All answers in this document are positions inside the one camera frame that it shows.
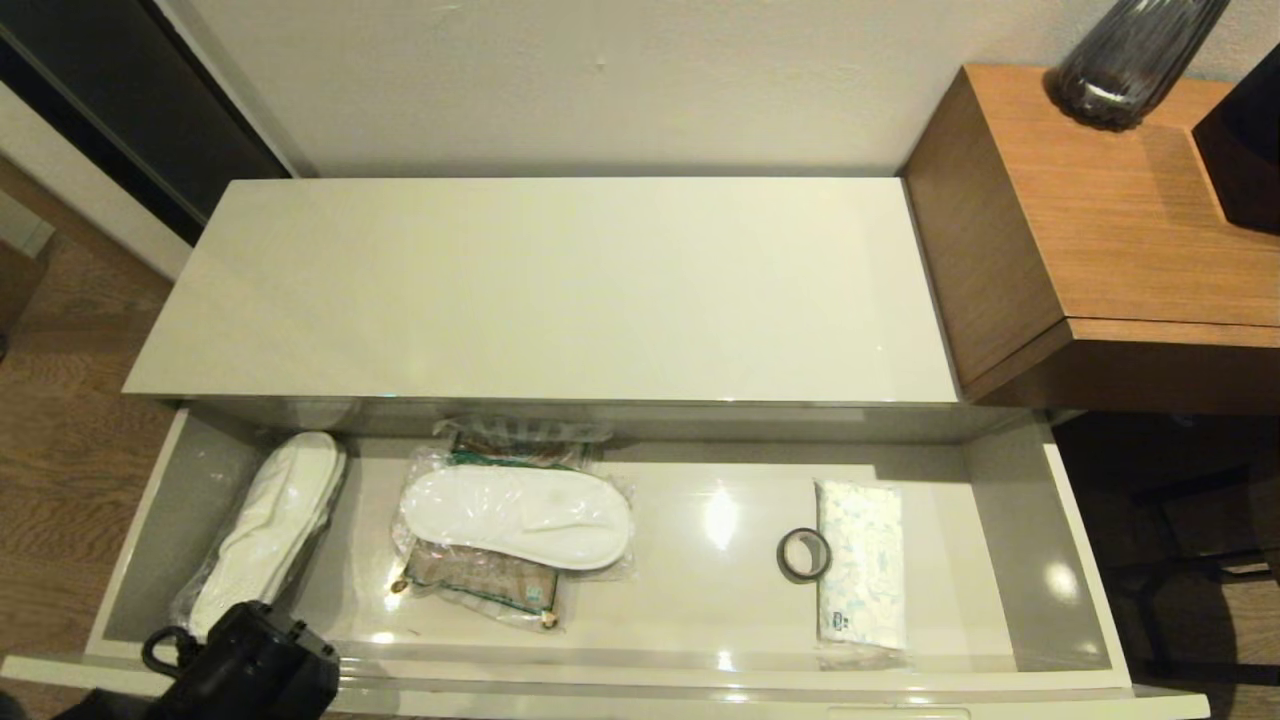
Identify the dark door panel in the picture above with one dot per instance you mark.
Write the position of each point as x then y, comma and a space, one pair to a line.
120, 90

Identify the white slippers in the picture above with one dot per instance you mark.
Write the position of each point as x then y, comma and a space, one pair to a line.
265, 540
520, 515

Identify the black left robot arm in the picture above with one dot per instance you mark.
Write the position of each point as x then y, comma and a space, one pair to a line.
250, 670

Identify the grey ribbed glass vase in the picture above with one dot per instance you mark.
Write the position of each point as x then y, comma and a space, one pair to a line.
1130, 60

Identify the black tape roll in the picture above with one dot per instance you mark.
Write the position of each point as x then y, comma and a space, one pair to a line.
782, 556

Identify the drink sachet bag green label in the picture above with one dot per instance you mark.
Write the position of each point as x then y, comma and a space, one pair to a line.
490, 590

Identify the white glossy drawer cabinet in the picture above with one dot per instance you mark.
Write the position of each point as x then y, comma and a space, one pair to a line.
550, 280

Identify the black box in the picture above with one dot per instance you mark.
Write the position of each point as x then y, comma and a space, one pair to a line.
1250, 150

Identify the brown wooden side cabinet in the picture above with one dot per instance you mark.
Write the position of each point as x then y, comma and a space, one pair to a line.
1100, 220

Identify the white tissue pack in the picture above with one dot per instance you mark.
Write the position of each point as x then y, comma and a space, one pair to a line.
865, 570

